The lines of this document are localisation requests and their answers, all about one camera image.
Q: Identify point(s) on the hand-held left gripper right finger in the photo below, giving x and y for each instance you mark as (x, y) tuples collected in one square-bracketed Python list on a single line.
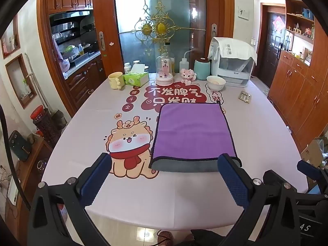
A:
[(233, 182)]

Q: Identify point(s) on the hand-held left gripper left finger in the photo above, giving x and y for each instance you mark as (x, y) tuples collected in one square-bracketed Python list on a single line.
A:
[(95, 180)]

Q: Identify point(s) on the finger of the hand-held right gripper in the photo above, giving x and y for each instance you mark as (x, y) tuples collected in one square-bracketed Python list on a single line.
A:
[(308, 168)]

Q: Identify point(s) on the purple towel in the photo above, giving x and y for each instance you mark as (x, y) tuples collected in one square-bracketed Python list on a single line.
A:
[(192, 130)]

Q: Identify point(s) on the cardboard box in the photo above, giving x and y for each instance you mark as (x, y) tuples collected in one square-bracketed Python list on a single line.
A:
[(314, 153)]

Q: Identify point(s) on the pink printed tablecloth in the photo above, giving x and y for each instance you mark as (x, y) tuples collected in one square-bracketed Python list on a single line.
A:
[(89, 123)]

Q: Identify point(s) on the wooden side cabinet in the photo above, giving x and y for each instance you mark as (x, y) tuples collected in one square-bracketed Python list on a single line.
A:
[(30, 176)]

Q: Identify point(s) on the red lid jar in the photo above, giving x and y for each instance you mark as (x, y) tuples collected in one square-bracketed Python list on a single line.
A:
[(44, 125)]

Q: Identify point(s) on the wooden shelf cabinet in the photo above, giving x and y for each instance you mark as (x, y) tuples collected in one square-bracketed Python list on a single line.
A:
[(302, 89)]

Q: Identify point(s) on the black device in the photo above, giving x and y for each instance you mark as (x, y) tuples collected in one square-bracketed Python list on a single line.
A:
[(19, 146)]

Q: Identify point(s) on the silver blister pill pack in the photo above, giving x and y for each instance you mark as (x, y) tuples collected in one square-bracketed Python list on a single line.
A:
[(244, 96)]

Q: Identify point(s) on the shoe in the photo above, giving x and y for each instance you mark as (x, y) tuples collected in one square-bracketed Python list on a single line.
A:
[(164, 238)]

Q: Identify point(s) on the white bowl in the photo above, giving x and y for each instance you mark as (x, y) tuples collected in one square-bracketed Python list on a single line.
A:
[(216, 82)]

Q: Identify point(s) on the yellow mug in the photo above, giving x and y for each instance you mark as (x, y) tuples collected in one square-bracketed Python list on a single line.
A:
[(115, 80)]

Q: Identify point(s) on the white countertop appliance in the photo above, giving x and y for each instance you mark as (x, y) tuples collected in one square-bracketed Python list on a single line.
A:
[(230, 73)]

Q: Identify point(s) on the green tissue box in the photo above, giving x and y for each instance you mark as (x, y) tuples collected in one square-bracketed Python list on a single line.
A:
[(135, 79)]

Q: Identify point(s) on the white pill jar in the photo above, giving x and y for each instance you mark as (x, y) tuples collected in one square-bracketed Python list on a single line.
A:
[(127, 69)]

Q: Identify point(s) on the pink plush toy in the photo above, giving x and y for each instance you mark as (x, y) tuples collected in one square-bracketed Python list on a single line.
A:
[(188, 74)]

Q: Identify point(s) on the teal canister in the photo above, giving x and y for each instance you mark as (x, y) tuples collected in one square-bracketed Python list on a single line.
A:
[(202, 69)]

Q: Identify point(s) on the kitchen counter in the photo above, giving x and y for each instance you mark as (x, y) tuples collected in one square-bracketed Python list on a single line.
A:
[(82, 62)]

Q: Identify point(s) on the dark entry door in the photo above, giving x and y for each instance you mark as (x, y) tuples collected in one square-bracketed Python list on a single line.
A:
[(272, 53)]

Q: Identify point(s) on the small glass jar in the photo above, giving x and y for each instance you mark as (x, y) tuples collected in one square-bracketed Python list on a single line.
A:
[(136, 63)]

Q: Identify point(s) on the white squeeze bottle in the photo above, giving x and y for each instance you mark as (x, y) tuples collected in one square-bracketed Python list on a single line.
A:
[(183, 68)]

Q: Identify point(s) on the yellow liquid bottle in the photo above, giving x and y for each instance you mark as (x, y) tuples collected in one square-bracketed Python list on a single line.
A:
[(81, 50)]

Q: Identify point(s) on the glass dome ornament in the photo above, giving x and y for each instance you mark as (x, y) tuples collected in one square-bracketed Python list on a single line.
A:
[(164, 69)]

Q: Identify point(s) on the white cloth cover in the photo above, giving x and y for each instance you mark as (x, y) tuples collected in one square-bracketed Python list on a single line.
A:
[(232, 47)]

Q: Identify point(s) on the clear glass bottle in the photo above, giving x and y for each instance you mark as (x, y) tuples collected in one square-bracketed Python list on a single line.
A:
[(169, 50)]

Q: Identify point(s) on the glass door with gold ornament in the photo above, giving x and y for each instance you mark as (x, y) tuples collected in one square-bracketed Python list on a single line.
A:
[(133, 12)]

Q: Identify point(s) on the wall switch panel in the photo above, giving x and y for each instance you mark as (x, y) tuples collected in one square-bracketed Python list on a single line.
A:
[(243, 12)]

